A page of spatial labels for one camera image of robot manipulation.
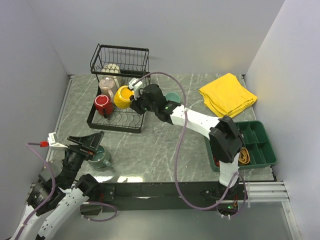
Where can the small teal cup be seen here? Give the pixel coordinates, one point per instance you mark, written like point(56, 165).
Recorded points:
point(172, 96)

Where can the dark green ceramic mug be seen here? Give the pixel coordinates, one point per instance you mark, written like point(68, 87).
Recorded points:
point(101, 159)

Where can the green divided organizer tray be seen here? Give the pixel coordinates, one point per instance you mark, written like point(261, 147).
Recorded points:
point(257, 143)

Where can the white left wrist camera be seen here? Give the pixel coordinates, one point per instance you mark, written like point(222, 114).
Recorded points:
point(53, 143)

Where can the yellow plastic cup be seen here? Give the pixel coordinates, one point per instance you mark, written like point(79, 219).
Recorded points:
point(122, 98)

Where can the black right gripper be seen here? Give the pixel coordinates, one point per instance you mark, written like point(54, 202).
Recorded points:
point(135, 104)

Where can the black wire dish rack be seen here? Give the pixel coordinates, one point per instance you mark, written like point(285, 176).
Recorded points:
point(133, 63)

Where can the folded yellow cloth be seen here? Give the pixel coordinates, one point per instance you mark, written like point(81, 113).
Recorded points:
point(225, 96)

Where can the red black rolled tie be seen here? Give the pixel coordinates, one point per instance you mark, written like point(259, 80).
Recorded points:
point(216, 162)

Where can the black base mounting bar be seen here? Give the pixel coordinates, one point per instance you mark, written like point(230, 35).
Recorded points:
point(135, 196)

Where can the yellow black rolled tie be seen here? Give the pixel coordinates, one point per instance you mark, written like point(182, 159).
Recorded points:
point(244, 156)

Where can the pink mug lilac inside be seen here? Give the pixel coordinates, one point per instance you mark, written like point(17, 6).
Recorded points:
point(109, 86)

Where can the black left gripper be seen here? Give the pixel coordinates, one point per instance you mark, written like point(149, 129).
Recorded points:
point(91, 141)

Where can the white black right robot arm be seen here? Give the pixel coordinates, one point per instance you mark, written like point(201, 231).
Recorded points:
point(224, 136)

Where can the red mug black handle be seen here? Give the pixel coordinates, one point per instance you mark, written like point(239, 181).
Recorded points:
point(103, 105)

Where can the white floral mug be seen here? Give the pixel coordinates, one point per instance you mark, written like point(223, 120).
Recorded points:
point(113, 69)

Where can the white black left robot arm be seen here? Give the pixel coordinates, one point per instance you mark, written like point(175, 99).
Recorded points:
point(57, 193)

